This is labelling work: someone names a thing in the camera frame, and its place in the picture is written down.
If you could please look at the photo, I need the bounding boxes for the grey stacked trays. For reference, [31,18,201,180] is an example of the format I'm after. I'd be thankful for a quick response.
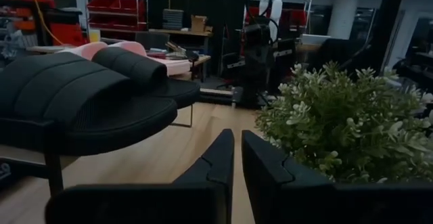
[162,9,185,31]

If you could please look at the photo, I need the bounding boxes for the grey metal storage rack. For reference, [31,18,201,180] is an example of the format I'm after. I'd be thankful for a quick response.
[83,0,150,42]

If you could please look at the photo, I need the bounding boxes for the wooden shelf with black frame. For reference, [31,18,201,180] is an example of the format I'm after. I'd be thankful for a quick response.
[0,102,196,198]

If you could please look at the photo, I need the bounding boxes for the red tool box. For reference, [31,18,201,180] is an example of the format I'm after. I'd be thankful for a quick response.
[49,22,87,47]

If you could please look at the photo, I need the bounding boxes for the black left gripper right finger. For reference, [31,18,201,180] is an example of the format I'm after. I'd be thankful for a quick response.
[241,129,433,224]

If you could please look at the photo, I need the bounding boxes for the white robot figure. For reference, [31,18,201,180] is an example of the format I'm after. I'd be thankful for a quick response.
[258,0,283,41]

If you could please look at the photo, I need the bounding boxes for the white round pillar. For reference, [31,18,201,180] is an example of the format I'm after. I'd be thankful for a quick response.
[326,0,360,41]

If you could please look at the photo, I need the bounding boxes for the thin yellow cable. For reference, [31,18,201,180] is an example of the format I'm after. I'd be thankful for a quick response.
[30,0,65,46]

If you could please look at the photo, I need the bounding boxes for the brown cardboard box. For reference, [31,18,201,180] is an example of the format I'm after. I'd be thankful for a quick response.
[191,14,213,34]

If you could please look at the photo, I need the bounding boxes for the black frame post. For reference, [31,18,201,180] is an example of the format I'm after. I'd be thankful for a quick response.
[367,0,409,74]

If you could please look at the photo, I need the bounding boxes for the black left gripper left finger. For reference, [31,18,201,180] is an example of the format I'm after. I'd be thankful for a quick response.
[45,128,235,224]

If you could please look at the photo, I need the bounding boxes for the green artificial plant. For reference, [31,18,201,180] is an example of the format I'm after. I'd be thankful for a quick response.
[255,61,433,184]

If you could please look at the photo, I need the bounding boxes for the black shelving rack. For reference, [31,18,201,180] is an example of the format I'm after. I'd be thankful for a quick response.
[0,0,85,54]

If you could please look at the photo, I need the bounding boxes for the pink slide sandal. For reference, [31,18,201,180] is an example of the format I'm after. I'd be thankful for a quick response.
[55,41,109,62]
[108,40,193,77]

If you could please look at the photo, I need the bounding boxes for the black slide sandal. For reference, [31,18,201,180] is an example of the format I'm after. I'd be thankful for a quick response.
[0,51,179,157]
[91,46,202,110]

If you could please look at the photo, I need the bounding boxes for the wooden desk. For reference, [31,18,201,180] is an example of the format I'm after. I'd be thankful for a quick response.
[148,27,213,83]

